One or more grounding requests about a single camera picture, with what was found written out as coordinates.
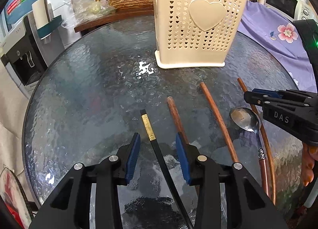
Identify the purple floral cloth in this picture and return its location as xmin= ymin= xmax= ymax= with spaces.
xmin=238 ymin=1 xmax=317 ymax=92

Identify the cream perforated utensil basket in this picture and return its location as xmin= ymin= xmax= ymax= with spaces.
xmin=153 ymin=0 xmax=247 ymax=69

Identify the brown wooden chopstick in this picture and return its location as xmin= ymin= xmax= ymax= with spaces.
xmin=237 ymin=78 xmax=276 ymax=205
xmin=167 ymin=96 xmax=203 ymax=196
xmin=199 ymin=82 xmax=239 ymax=163

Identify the wooden side counter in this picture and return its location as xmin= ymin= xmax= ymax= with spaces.
xmin=74 ymin=8 xmax=154 ymax=36

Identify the right hand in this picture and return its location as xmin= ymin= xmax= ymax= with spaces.
xmin=301 ymin=143 xmax=317 ymax=186

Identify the white water dispenser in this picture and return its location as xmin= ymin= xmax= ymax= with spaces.
xmin=1 ymin=12 xmax=64 ymax=99

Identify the beige cloth cover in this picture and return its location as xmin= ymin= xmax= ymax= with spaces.
xmin=0 ymin=62 xmax=30 ymax=177

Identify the red white fan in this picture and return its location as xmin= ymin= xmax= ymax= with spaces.
xmin=1 ymin=167 xmax=33 ymax=228

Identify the wooden-handled steel spoon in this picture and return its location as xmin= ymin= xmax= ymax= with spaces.
xmin=230 ymin=107 xmax=270 ymax=196

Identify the round glass table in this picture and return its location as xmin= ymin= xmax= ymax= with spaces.
xmin=23 ymin=16 xmax=297 ymax=228

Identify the black gold-band chopstick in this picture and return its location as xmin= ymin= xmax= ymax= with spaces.
xmin=140 ymin=109 xmax=194 ymax=228

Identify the white microwave oven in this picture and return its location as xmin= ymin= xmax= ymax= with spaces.
xmin=264 ymin=0 xmax=317 ymax=21

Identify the paper cup holder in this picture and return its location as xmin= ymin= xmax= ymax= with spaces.
xmin=32 ymin=0 xmax=63 ymax=44

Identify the clear plastic bag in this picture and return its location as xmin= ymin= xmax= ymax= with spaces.
xmin=61 ymin=0 xmax=115 ymax=29

